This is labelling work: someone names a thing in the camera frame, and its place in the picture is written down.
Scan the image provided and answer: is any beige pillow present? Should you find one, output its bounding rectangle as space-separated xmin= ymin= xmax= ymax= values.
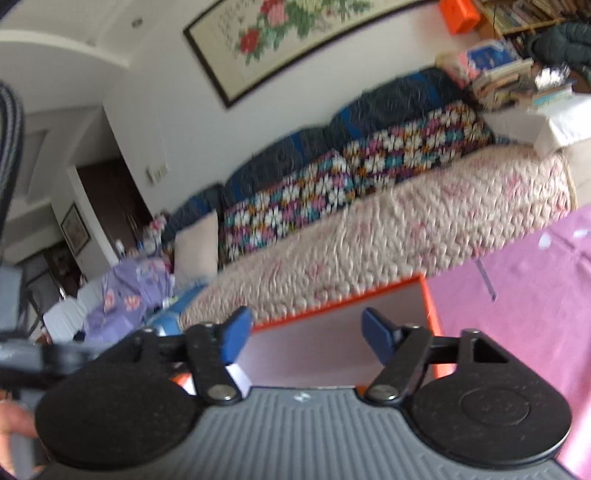
xmin=172 ymin=210 xmax=221 ymax=278

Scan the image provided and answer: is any small orange box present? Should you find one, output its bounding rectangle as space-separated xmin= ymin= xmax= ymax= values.
xmin=438 ymin=0 xmax=482 ymax=35

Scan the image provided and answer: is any stack of books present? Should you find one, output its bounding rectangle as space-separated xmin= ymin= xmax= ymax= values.
xmin=471 ymin=58 xmax=579 ymax=112

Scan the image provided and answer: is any beige side cabinet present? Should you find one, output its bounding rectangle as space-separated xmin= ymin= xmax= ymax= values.
xmin=565 ymin=138 xmax=591 ymax=209

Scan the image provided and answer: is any dark green puffer jacket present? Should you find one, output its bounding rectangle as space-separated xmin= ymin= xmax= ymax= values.
xmin=525 ymin=22 xmax=591 ymax=85

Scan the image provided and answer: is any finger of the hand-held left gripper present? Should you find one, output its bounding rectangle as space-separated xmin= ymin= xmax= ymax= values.
xmin=41 ymin=342 xmax=103 ymax=378

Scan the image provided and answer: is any small framed picture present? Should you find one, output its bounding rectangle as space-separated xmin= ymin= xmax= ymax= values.
xmin=60 ymin=202 xmax=92 ymax=258

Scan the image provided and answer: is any orange shoe box white label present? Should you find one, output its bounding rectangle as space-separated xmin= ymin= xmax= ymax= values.
xmin=168 ymin=274 xmax=445 ymax=398

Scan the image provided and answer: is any blue and white box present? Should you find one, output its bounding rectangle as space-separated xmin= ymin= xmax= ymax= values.
xmin=465 ymin=39 xmax=522 ymax=71

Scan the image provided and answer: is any white plastic bag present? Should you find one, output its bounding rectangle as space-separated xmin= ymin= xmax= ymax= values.
xmin=436 ymin=50 xmax=482 ymax=89

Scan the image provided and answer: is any black braided cable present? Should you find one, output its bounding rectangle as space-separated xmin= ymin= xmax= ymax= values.
xmin=0 ymin=80 xmax=26 ymax=261

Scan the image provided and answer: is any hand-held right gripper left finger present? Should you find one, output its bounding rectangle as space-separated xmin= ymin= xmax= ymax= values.
xmin=99 ymin=307 xmax=253 ymax=408

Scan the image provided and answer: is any dark wooden door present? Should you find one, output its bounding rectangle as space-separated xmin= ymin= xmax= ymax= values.
xmin=76 ymin=158 xmax=154 ymax=267

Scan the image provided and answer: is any silver foil packet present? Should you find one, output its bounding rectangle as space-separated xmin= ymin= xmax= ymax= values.
xmin=532 ymin=66 xmax=572 ymax=89

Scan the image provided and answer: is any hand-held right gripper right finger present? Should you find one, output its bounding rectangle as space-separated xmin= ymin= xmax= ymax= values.
xmin=362 ymin=308 xmax=532 ymax=408

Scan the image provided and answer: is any person's left hand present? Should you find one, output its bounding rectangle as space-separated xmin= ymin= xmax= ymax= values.
xmin=0 ymin=399 xmax=40 ymax=469

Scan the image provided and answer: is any pink tablecloth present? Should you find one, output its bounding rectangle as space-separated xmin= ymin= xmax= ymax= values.
xmin=424 ymin=202 xmax=591 ymax=480

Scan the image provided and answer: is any framed floral embroidery picture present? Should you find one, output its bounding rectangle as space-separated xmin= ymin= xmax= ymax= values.
xmin=183 ymin=0 xmax=440 ymax=110

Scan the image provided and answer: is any white cloth cover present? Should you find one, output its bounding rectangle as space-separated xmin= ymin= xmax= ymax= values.
xmin=480 ymin=94 xmax=591 ymax=156

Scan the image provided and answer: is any dark blue patterned back cushion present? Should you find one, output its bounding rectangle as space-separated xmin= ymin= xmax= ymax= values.
xmin=223 ymin=127 xmax=343 ymax=209
xmin=161 ymin=184 xmax=225 ymax=243
xmin=323 ymin=68 xmax=468 ymax=149

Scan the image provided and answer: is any purple floral blanket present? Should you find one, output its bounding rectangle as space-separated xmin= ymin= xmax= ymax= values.
xmin=84 ymin=255 xmax=177 ymax=343

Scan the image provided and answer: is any wooden bookshelf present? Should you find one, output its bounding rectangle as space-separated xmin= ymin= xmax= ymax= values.
xmin=475 ymin=0 xmax=591 ymax=37

